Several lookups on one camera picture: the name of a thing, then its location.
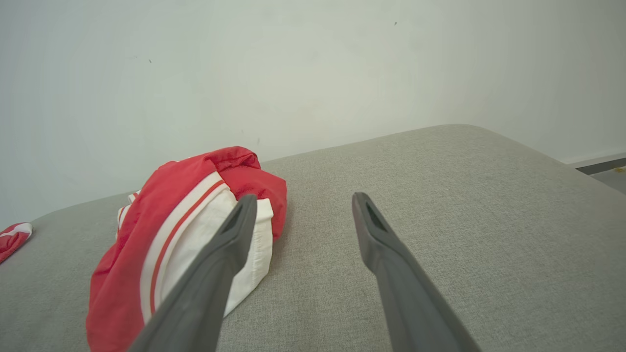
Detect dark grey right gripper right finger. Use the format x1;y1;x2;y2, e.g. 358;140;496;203
352;192;482;352

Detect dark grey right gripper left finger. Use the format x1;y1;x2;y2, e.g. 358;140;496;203
128;194;258;352

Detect red white basketball jersey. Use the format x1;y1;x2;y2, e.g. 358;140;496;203
87;146;288;352

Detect red shorts with white trim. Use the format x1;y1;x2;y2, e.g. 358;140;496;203
0;222;33;264

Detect grey fabric sofa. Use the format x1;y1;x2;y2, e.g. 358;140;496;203
0;124;626;352

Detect dark wall baseboard strip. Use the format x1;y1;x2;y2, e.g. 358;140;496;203
561;153;626;176

